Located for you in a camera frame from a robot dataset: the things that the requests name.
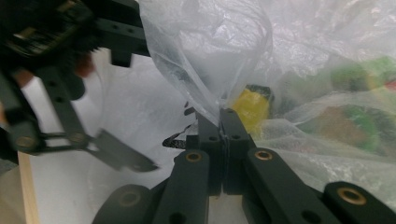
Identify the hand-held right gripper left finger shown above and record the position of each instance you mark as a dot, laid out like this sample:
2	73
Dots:
211	143

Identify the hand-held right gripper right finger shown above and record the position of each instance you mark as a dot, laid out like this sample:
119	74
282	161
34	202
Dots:
233	133

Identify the yellow snack packet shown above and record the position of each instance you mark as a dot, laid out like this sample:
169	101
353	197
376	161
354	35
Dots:
252	107

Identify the translucent plastic bag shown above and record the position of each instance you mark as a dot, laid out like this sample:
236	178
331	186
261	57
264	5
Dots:
224	49

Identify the green snack packet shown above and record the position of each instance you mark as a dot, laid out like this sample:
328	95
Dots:
361	124

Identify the wooden table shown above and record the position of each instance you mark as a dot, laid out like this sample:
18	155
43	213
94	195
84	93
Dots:
28	189

